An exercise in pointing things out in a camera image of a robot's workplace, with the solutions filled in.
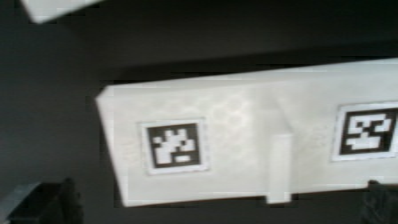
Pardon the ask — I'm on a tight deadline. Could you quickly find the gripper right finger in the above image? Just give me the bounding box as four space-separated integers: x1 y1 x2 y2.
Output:
361 180 398 224

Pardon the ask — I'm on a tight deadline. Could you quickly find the white cabinet door panel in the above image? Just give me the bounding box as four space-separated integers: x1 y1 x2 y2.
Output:
96 58 398 207

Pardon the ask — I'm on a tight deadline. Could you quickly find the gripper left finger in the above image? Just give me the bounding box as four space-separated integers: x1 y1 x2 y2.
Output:
0 178 80 224

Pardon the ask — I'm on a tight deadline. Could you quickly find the white U-shaped border frame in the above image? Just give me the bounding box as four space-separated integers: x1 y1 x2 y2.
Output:
20 0 103 24

